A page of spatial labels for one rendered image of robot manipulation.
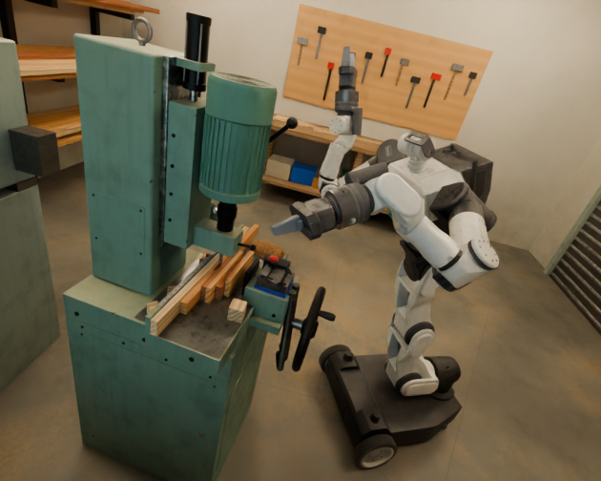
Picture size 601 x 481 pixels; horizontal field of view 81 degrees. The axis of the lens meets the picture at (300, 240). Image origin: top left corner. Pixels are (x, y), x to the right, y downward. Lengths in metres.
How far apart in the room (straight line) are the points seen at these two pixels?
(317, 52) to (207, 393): 3.63
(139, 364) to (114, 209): 0.50
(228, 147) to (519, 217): 4.40
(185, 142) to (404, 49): 3.47
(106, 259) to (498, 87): 4.05
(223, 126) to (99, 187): 0.44
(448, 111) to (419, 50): 0.71
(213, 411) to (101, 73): 1.02
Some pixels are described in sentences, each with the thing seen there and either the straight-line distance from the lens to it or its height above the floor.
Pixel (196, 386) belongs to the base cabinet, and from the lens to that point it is 1.25.
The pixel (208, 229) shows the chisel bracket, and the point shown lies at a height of 1.07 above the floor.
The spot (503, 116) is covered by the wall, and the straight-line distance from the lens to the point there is 4.58.
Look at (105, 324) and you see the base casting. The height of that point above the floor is 0.74.
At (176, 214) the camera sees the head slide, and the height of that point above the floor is 1.11.
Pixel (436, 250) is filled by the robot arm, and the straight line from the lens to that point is 0.82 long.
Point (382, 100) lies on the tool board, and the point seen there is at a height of 1.26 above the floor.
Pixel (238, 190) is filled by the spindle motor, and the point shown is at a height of 1.24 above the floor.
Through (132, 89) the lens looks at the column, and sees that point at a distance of 1.03.
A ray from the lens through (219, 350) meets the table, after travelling 0.97.
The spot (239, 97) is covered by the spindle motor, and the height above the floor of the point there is 1.47.
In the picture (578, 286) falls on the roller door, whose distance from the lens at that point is 4.43.
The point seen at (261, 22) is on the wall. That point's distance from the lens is 4.39.
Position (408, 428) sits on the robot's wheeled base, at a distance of 1.97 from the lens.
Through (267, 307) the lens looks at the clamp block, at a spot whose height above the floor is 0.91.
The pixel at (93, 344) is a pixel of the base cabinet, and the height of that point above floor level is 0.63.
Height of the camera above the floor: 1.62
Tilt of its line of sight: 28 degrees down
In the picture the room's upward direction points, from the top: 14 degrees clockwise
